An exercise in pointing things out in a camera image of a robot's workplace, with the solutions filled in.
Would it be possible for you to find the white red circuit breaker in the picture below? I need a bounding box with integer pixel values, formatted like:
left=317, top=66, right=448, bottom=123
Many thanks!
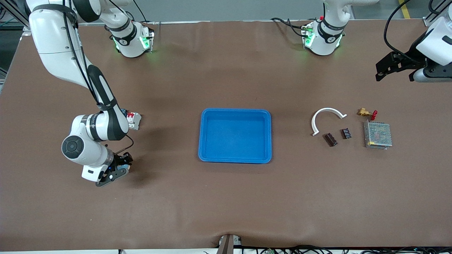
left=126, top=112, right=142, bottom=131

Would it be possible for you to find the metal mesh power supply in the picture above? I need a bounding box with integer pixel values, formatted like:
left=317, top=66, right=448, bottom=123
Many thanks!
left=363, top=120, right=393, bottom=150

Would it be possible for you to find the white curved plastic strip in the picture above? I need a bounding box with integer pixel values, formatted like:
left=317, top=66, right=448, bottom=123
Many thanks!
left=311, top=108, right=347, bottom=137

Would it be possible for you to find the blue plastic tray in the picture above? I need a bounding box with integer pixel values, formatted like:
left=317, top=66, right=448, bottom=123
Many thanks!
left=198, top=108, right=272, bottom=164

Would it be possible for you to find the metal table edge clamp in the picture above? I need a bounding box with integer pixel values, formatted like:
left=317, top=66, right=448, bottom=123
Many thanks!
left=217, top=234, right=243, bottom=254

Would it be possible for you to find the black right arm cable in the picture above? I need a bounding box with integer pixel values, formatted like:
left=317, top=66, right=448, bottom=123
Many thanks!
left=65, top=0, right=135, bottom=154

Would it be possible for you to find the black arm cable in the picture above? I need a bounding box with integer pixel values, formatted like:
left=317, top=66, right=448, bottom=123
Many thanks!
left=383, top=0, right=452, bottom=64
left=65, top=0, right=135, bottom=154

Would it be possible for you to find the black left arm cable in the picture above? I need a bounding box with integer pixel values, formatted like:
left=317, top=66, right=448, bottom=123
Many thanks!
left=383, top=0, right=452, bottom=64

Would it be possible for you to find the brass valve red handle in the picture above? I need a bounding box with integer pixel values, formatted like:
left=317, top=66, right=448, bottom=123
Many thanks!
left=357, top=108, right=378, bottom=120

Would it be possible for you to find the black base cable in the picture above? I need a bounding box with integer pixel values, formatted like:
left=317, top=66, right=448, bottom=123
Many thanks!
left=270, top=17, right=305, bottom=37
left=132, top=0, right=152, bottom=25

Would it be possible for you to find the black cable bundle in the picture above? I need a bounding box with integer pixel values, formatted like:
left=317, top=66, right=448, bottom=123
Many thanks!
left=244, top=244, right=452, bottom=254

